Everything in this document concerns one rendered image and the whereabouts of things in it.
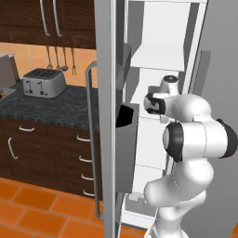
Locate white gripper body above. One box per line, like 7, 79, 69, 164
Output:
158, 112, 175, 124

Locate white freezer rack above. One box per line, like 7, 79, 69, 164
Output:
130, 43, 186, 72

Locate grey freezer door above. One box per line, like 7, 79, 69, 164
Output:
94, 0, 118, 238

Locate large grey door bin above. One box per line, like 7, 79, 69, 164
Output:
115, 102, 140, 193

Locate hanging metal fork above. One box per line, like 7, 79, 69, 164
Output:
71, 46, 77, 76

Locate hanging metal ladle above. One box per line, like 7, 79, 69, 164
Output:
60, 46, 69, 73

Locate hanging metal spoon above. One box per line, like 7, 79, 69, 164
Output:
54, 46, 62, 72

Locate silver toaster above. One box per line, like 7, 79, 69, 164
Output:
22, 68, 68, 99

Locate dark wood base cupboards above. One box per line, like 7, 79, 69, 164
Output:
0, 116, 103, 201

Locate pale sink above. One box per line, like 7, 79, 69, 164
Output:
0, 87, 17, 100

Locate grey box appliance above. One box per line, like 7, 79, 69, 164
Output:
0, 53, 20, 88

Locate grey freezer door handle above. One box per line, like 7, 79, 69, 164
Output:
85, 60, 105, 221

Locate dark wood wall cupboards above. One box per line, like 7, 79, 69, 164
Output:
0, 0, 97, 50

